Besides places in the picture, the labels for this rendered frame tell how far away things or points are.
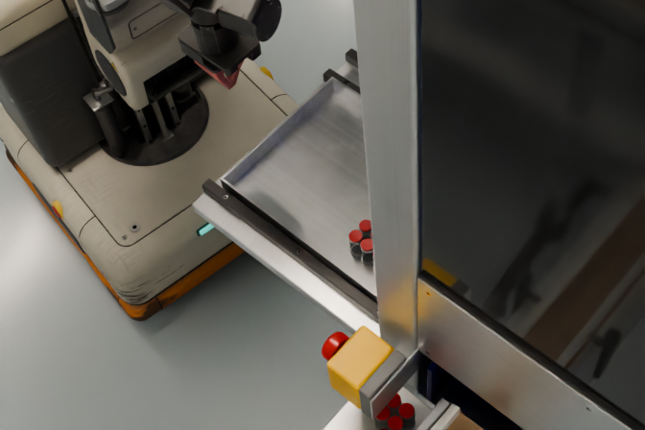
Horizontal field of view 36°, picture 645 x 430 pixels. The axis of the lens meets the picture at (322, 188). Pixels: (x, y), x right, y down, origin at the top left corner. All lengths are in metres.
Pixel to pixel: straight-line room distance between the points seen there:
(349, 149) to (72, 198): 0.97
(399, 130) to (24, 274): 1.88
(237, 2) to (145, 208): 1.15
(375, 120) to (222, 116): 1.55
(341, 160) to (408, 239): 0.56
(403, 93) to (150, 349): 1.70
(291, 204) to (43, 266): 1.22
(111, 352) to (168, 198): 0.42
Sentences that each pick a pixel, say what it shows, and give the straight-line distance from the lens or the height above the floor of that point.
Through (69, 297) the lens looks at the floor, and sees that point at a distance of 2.59.
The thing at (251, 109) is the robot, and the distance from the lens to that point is 2.43.
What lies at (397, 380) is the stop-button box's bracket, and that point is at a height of 1.00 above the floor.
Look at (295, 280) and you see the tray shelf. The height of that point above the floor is 0.88.
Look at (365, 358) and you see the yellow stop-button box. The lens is 1.25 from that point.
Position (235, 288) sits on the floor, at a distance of 2.49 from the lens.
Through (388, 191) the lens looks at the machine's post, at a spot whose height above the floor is 1.34.
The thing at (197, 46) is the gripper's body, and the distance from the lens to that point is 1.36.
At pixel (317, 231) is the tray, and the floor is 0.88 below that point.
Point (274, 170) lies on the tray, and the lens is 1.58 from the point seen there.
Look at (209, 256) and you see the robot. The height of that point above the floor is 0.13.
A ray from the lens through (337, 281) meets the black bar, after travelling 1.45.
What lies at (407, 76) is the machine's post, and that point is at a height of 1.54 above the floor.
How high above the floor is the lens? 2.17
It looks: 56 degrees down
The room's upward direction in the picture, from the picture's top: 9 degrees counter-clockwise
